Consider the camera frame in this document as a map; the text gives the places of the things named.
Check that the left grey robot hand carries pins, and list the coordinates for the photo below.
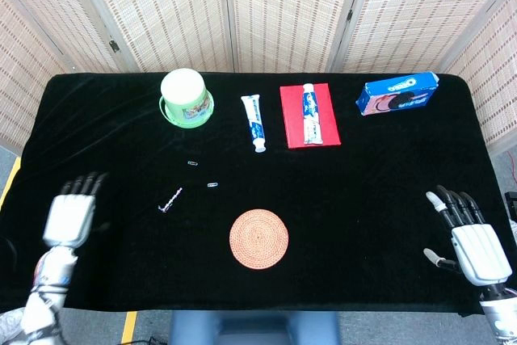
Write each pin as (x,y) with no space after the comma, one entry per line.
(70,220)

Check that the black box device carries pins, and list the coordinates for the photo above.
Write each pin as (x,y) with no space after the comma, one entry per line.
(511,199)

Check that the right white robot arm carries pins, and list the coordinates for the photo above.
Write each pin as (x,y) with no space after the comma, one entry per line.
(498,316)

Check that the green plastic bucket white lid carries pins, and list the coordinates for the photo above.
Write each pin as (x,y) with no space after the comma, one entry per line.
(183,90)

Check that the blue Oreo cookie box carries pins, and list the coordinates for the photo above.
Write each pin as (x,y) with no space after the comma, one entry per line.
(396,94)

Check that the red notebook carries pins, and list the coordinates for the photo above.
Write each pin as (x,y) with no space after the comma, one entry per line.
(291,119)

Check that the round woven rattan coaster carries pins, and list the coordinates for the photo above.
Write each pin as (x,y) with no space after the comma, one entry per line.
(259,239)

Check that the woven bamboo folding screen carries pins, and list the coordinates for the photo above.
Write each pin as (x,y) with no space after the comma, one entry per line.
(182,5)

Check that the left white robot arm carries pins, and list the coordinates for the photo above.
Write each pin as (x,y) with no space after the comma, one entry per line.
(48,288)

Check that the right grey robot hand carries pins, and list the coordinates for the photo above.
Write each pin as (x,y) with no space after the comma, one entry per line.
(482,254)

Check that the black velvet tablecloth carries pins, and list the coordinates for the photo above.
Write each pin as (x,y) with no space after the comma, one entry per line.
(363,199)

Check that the blue white toothpaste tube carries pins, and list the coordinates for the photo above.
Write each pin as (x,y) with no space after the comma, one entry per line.
(254,119)
(312,114)

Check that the black screen hinge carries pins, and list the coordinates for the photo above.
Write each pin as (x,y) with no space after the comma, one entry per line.
(350,15)
(114,45)

